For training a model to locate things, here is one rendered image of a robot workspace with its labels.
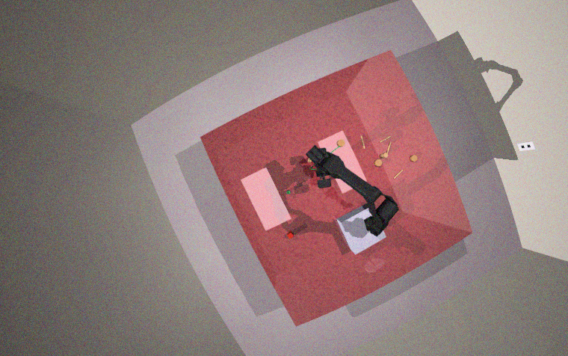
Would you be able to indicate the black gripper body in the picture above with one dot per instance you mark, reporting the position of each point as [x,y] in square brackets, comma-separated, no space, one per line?
[323,183]

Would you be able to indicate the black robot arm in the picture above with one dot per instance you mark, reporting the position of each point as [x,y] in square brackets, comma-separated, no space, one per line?
[332,165]

